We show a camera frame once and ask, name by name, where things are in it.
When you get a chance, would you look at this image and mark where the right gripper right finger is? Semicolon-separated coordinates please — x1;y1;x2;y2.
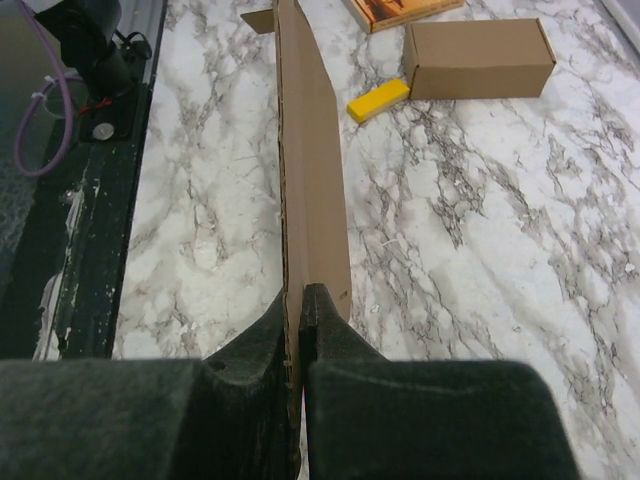
299;284;579;479

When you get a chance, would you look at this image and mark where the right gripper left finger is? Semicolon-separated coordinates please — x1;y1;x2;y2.
1;298;295;479

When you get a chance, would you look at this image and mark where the brown cardboard box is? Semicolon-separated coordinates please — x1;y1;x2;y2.
243;1;352;479

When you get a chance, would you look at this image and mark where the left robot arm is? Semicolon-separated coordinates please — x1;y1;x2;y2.
29;0;152;99

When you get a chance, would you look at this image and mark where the small folded cardboard box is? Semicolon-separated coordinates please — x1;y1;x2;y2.
403;18;556;100

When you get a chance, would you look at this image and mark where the yellow block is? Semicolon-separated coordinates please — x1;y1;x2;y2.
347;79;410;124

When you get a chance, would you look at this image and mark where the orange book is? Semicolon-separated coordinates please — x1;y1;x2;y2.
343;0;466;34

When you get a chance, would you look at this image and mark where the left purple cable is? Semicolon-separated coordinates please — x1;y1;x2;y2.
15;0;84;177

